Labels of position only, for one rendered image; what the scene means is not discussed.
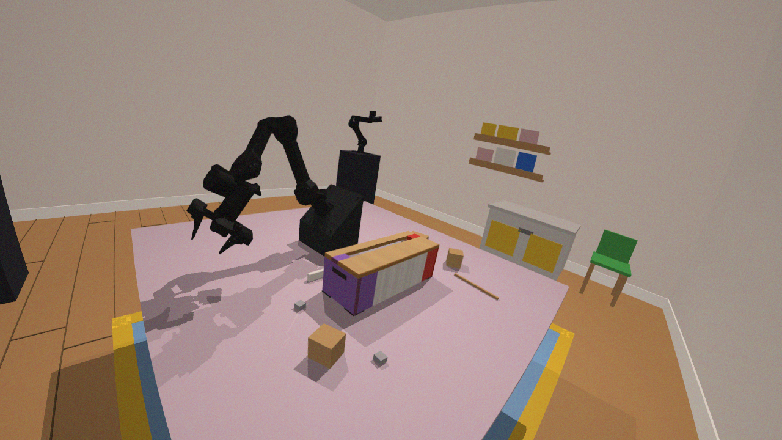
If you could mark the brown cube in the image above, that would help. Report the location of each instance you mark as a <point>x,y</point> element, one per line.
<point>326,345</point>
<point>454,258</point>

